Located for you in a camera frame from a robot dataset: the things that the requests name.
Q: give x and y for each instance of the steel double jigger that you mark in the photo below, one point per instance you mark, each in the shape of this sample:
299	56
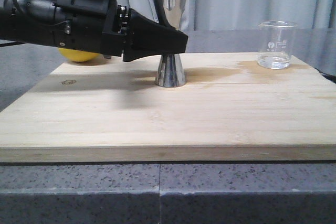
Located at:
170	73

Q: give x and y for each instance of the yellow lemon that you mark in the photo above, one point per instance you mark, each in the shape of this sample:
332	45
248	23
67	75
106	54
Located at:
77	55

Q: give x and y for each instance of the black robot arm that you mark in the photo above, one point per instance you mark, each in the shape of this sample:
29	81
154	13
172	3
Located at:
32	21

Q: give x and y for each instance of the wooden cutting board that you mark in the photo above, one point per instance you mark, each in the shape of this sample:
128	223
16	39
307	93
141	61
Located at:
230	109

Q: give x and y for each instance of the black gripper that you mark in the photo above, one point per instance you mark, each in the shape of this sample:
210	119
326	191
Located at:
93	26

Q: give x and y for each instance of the clear glass beaker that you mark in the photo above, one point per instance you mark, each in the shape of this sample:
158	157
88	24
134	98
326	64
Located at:
276	43

